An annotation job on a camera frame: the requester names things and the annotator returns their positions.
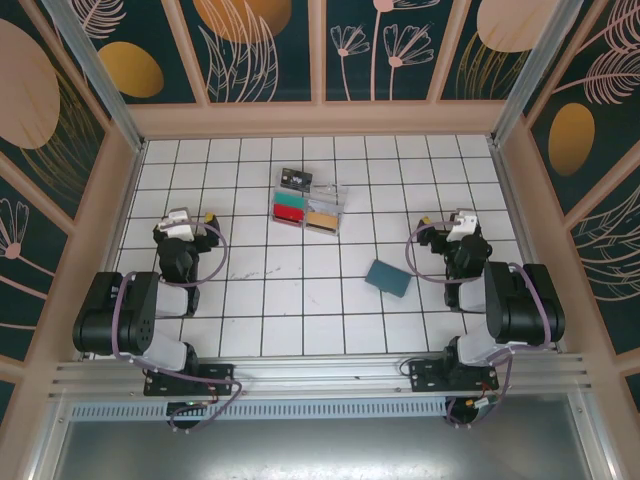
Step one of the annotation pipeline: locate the teal card holder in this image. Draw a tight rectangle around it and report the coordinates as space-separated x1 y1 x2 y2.
364 258 414 301

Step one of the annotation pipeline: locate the plain red card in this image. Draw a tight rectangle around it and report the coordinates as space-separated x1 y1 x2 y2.
272 203 305 225

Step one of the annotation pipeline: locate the green card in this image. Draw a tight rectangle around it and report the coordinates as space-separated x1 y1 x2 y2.
273 192 309 210

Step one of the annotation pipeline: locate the black white-print VIP card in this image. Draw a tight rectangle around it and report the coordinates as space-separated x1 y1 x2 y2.
279 168 315 192

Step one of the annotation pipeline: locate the clear acrylic card organizer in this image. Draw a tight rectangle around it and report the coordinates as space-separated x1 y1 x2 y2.
271 167 349 236

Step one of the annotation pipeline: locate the gold card with black stripe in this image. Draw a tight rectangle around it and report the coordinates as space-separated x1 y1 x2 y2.
305 211 342 235

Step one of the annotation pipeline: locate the silver grey card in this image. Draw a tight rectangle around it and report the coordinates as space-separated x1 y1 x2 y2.
307 197 344 216

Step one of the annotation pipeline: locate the black electronics box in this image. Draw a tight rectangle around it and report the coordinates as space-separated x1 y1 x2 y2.
444 396 501 430
166 399 221 434

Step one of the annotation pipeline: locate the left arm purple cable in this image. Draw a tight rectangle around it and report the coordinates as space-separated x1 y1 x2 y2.
112 219 245 434

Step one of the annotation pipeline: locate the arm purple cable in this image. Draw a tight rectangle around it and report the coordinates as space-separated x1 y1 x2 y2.
405 222 557 431
112 219 245 434

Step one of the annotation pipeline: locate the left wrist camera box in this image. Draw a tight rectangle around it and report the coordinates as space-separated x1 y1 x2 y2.
164 208 197 240

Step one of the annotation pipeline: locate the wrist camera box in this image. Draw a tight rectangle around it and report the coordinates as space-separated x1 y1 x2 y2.
446 209 480 244
164 208 197 240

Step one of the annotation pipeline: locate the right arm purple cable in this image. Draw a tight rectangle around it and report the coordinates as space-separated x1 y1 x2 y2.
405 222 557 431

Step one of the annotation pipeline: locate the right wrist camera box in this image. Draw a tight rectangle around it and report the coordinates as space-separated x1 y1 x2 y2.
446 209 480 244

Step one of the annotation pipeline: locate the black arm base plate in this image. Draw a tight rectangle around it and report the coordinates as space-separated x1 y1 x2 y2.
143 362 236 399
408 358 501 394

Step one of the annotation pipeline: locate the aluminium mounting rail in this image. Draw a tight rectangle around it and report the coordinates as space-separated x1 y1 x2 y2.
47 352 594 401

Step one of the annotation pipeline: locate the aluminium frame post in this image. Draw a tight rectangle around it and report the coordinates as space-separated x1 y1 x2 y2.
42 0 146 154
489 0 576 146

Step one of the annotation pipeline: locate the slotted grey cable duct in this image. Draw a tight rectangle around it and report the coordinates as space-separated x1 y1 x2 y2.
69 399 451 421

